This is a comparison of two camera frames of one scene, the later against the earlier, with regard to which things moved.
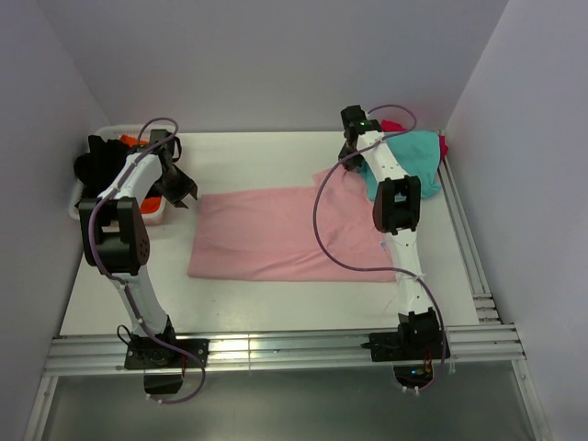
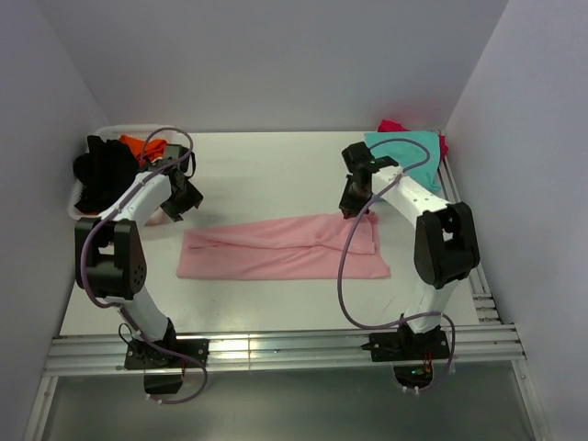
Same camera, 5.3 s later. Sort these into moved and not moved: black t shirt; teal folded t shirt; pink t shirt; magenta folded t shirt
Moved: pink t shirt
Not moved: black t shirt; teal folded t shirt; magenta folded t shirt
